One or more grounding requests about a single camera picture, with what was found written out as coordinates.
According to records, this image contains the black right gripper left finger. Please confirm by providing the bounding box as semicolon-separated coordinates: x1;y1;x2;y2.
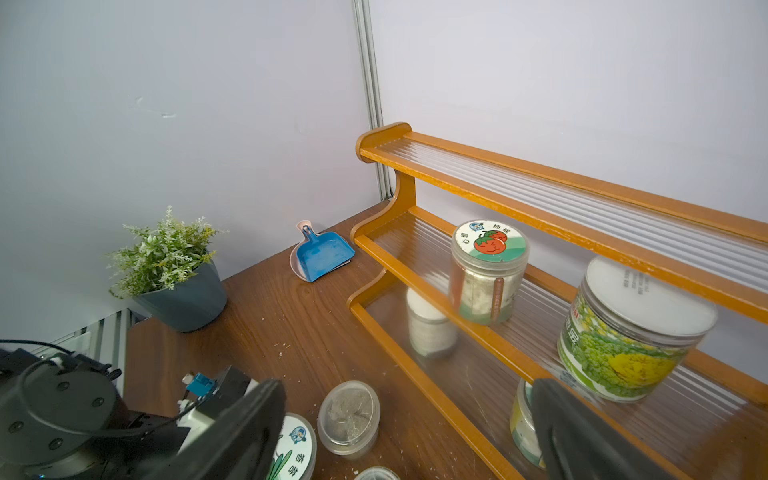
147;379;286;479

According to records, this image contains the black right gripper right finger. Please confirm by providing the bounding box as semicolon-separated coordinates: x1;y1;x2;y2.
532;379;673;480

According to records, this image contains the green mimosa seed jar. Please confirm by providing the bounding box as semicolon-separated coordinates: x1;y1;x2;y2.
267;413;317;480

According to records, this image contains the clear grey seed cup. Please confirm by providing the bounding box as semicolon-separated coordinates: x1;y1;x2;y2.
317;380;381;460

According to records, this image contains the green yellow label jar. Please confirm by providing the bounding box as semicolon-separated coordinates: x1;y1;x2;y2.
557;256;718;403

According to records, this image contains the red seed cup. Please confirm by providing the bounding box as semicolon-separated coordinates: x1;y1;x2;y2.
354;466;400;480

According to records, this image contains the strawberry lid seed jar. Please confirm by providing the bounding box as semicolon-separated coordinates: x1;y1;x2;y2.
449;219;530;325

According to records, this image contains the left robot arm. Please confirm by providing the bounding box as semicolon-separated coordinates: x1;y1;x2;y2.
1;348;190;479

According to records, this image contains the teal-lid jar bottom right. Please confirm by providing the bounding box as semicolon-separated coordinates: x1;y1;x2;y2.
510;380;545;469

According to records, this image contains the white-lid jar bottom left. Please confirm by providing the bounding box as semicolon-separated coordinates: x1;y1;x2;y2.
406;288;458;357

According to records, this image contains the orange wooden three-tier shelf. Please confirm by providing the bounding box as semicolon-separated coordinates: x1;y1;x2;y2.
348;122;767;479

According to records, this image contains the small green potted plant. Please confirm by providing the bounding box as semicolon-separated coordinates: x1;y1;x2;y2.
107;207;228;333

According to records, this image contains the blue plastic dustpan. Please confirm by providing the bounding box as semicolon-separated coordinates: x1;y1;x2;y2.
295;221;355;282

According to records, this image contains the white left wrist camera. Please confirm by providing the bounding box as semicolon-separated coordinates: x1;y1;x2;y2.
177;366;258;451

